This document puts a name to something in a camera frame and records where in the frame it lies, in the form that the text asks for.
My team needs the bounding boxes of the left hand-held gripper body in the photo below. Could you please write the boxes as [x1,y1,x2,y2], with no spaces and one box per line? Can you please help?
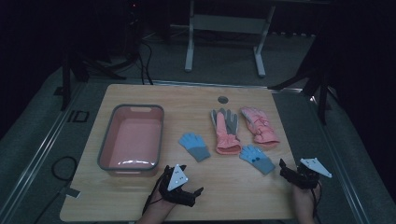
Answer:
[158,163,193,207]

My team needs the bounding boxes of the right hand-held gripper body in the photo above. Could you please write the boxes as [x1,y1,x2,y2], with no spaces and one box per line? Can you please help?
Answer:
[290,157,333,190]

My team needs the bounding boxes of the blue knit glove dark dots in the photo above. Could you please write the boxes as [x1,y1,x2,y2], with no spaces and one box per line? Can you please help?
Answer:
[238,144,276,175]

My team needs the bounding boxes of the pink padded glove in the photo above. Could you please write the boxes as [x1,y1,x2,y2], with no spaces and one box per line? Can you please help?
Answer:
[240,106,280,148]

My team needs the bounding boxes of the plain blue knit glove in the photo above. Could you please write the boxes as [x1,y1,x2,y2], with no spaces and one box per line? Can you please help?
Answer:
[177,132,212,163]

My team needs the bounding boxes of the pink glove with grey palm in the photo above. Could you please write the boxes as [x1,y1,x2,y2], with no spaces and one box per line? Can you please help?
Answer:
[210,107,243,156]

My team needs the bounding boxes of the pink basin with grey rim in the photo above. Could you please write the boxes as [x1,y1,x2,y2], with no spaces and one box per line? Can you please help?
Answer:
[96,104,165,177]

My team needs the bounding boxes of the person's left hand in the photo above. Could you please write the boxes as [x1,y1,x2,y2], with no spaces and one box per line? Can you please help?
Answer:
[144,189,177,218]

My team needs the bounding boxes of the person's right hand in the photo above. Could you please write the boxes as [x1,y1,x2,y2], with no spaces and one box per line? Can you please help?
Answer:
[291,184,322,215]

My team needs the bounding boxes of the black stand with angled legs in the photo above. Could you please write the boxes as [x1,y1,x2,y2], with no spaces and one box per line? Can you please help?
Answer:
[53,50,127,112]
[268,52,342,126]

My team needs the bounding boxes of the grey tape piece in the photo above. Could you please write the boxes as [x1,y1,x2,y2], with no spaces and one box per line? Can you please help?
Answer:
[58,187,81,199]

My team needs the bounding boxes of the black equipment tower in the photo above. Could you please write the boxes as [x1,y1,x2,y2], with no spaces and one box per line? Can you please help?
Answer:
[123,0,145,64]

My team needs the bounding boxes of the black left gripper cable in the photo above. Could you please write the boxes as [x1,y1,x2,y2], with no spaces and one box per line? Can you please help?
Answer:
[141,166,172,217]

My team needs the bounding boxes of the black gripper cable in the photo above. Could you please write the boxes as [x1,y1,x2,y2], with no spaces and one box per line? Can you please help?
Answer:
[141,166,172,217]
[310,180,323,218]

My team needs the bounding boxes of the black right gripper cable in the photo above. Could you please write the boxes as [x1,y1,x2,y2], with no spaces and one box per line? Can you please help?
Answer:
[310,180,323,218]

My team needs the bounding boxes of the black looped floor cable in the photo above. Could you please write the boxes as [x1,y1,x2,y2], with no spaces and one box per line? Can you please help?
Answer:
[50,155,78,182]

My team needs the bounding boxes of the black floor cables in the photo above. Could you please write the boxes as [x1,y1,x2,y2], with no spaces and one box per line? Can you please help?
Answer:
[135,39,154,86]

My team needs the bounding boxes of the white metal desk frame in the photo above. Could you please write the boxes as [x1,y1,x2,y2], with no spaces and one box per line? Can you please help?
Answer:
[184,0,277,78]

